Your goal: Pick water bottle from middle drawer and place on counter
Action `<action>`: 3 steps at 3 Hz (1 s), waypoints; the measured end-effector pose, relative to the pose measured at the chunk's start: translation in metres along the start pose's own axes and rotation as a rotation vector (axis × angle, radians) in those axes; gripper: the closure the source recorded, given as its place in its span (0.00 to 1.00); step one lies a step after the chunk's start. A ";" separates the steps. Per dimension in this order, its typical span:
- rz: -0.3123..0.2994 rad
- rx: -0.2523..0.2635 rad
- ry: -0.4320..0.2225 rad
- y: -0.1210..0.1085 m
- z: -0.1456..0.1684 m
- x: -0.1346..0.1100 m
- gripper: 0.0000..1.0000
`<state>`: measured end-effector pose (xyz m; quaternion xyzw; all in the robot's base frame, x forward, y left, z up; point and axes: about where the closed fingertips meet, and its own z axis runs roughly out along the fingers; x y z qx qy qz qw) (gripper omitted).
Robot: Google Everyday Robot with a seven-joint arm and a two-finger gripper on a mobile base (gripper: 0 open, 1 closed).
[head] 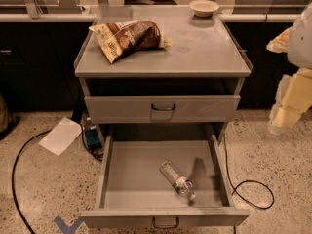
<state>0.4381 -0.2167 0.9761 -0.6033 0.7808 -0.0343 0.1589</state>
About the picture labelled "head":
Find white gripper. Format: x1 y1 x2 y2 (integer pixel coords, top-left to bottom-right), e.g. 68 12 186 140
266 26 312 136

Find clear plastic water bottle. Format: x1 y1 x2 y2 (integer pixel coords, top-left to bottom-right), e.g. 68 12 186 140
159 160 196 201

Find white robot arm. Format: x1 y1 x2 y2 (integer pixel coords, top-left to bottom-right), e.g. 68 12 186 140
266 4 312 135

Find grey drawer cabinet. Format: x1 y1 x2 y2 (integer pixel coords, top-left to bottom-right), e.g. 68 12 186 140
75 6 251 145

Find closed grey upper drawer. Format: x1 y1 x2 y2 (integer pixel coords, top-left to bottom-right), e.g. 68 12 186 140
85 95 240 124

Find open grey bottom drawer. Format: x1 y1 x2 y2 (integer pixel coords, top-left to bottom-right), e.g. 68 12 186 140
81 135 250 229

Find white bowl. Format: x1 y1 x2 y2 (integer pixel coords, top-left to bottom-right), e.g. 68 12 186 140
189 0 219 18

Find brown chip bag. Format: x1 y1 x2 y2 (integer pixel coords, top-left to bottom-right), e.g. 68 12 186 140
89 19 173 63

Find blue power box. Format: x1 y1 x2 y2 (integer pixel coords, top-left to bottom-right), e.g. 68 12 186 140
85 129 101 150

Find white paper sheet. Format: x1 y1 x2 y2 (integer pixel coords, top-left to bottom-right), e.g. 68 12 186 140
39 117 82 156

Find black cable right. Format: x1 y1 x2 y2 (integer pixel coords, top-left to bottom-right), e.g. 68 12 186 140
223 133 276 211

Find black cable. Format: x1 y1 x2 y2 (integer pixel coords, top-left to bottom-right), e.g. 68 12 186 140
223 133 276 211
11 129 53 234

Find black cable left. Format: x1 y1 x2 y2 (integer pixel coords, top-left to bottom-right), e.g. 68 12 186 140
11 129 53 234

